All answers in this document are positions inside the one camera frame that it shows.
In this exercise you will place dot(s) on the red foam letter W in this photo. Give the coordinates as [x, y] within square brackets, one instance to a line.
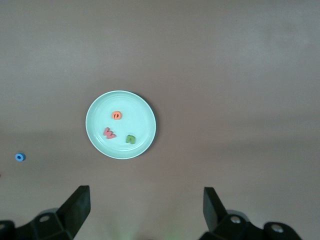
[109, 136]

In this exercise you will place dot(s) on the blue foam letter o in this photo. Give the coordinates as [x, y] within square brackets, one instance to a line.
[17, 157]

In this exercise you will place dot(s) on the green foam letter u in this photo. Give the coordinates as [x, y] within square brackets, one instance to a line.
[131, 136]

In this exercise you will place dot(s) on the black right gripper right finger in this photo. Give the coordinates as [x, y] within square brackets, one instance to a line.
[215, 215]

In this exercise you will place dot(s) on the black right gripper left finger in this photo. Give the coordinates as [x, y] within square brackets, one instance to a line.
[75, 212]

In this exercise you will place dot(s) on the green plate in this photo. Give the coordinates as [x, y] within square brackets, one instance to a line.
[140, 117]

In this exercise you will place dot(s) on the orange foam letter e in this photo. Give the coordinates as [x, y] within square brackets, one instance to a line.
[116, 118]

